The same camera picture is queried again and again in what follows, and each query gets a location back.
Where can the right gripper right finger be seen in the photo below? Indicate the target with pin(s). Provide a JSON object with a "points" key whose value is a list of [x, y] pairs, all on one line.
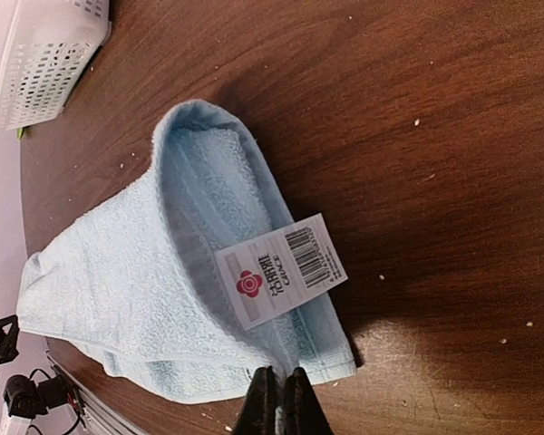
{"points": [[303, 412]]}

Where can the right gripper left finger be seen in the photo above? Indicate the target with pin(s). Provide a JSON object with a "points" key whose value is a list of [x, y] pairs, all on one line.
{"points": [[261, 412]]}

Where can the light blue towel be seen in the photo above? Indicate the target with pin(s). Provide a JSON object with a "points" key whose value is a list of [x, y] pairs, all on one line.
{"points": [[196, 275]]}

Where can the white plastic basket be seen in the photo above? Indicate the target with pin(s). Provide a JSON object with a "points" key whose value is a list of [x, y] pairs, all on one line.
{"points": [[47, 48]]}

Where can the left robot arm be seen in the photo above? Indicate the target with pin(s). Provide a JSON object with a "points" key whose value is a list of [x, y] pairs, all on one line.
{"points": [[24, 396]]}

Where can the front aluminium rail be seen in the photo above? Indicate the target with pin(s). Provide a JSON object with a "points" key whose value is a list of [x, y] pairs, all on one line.
{"points": [[97, 417]]}

